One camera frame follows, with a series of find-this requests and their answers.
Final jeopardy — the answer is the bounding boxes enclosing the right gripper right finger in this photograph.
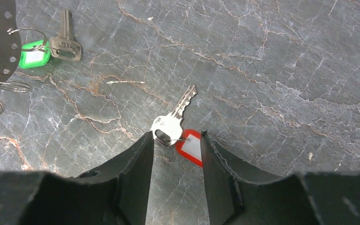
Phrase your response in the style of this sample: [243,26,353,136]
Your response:
[201,131,360,225]

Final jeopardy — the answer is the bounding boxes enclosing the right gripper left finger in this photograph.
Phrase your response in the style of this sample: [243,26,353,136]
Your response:
[0,132,154,225]

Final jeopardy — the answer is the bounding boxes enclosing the red tag key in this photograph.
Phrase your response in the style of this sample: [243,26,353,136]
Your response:
[150,85,203,167]

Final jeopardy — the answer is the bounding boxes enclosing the green tag key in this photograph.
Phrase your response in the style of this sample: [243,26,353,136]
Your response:
[18,9,83,69]

